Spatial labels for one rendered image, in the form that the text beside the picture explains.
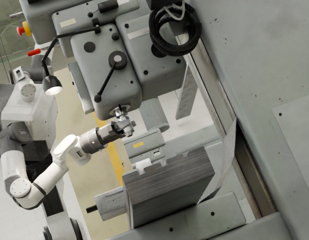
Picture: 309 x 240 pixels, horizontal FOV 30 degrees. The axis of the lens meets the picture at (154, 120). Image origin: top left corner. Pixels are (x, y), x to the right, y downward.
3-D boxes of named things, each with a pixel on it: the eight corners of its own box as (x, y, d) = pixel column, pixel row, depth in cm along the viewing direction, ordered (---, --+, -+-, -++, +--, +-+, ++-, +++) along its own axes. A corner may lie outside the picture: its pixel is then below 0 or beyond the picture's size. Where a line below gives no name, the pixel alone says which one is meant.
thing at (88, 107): (84, 111, 219) (66, 64, 225) (85, 115, 223) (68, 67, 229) (94, 108, 220) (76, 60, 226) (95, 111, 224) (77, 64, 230)
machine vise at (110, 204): (100, 215, 194) (89, 185, 197) (103, 221, 209) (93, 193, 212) (195, 179, 199) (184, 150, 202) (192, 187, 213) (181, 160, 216)
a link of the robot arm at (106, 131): (107, 115, 217) (81, 128, 220) (116, 138, 214) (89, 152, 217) (121, 120, 228) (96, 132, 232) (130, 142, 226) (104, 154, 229)
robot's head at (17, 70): (23, 95, 245) (14, 82, 239) (18, 84, 251) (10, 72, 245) (36, 87, 245) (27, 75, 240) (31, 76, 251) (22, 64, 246)
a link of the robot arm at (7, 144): (-10, 160, 229) (-13, 133, 236) (6, 168, 236) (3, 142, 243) (13, 147, 225) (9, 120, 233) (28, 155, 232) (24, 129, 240)
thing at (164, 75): (141, 82, 213) (116, 22, 220) (140, 103, 236) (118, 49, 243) (188, 65, 215) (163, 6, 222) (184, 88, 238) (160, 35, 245)
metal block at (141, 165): (141, 178, 203) (135, 163, 205) (141, 181, 209) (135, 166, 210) (155, 173, 204) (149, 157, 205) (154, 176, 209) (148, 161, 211)
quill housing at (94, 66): (95, 108, 211) (67, 34, 220) (98, 125, 231) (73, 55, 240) (144, 91, 214) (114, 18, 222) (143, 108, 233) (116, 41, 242)
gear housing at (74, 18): (58, 34, 218) (49, 12, 220) (65, 60, 241) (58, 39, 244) (141, 6, 222) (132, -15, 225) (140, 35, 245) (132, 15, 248)
